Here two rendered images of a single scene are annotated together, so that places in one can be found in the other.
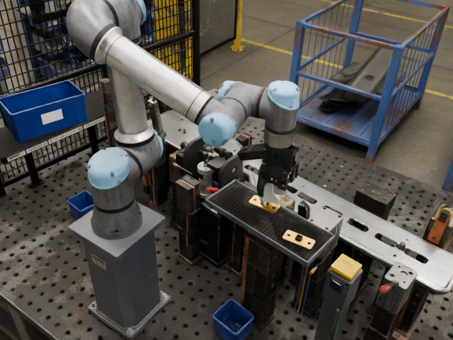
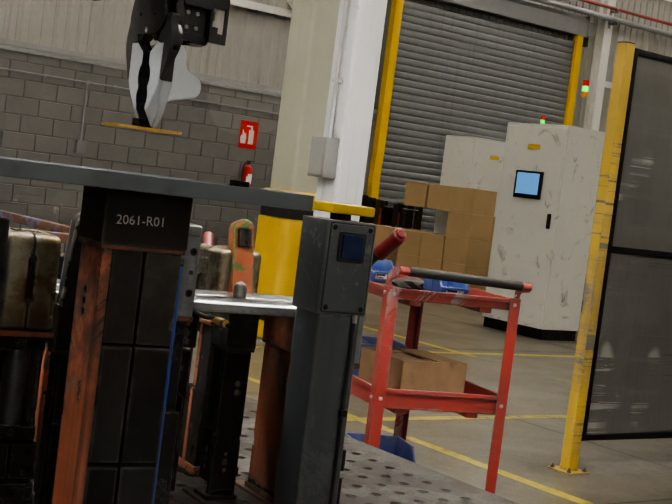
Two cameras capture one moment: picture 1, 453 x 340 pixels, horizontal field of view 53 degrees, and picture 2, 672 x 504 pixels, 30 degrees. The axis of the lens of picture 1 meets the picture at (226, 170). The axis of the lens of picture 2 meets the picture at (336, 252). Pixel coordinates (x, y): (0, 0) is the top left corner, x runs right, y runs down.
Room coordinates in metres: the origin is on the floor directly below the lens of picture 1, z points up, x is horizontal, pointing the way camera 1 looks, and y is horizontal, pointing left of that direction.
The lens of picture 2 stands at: (0.31, 1.11, 1.18)
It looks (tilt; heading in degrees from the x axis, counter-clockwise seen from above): 3 degrees down; 290
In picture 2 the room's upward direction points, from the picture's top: 7 degrees clockwise
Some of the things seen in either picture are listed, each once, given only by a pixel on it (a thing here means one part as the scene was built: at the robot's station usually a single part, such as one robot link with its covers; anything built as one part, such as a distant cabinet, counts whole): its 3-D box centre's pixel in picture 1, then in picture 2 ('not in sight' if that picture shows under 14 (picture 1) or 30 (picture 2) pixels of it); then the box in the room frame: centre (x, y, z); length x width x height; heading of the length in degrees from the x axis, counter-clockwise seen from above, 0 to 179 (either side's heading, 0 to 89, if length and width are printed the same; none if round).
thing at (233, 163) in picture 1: (213, 202); not in sight; (1.30, 0.04, 0.94); 0.18 x 0.13 x 0.49; 49
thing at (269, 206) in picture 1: (264, 202); (142, 124); (0.99, -0.11, 1.22); 0.08 x 0.04 x 0.01; 59
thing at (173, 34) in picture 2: (263, 181); (165, 40); (0.96, -0.10, 1.31); 0.05 x 0.02 x 0.09; 149
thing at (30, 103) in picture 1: (44, 110); not in sight; (1.68, 0.77, 1.09); 0.30 x 0.17 x 0.13; 130
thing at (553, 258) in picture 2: not in sight; (543, 207); (2.54, -10.88, 1.22); 0.80 x 0.54 x 2.45; 147
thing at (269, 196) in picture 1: (269, 197); (176, 86); (0.95, -0.12, 1.27); 0.06 x 0.03 x 0.09; 59
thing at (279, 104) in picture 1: (280, 106); not in sight; (0.98, -0.12, 1.53); 0.09 x 0.08 x 0.11; 68
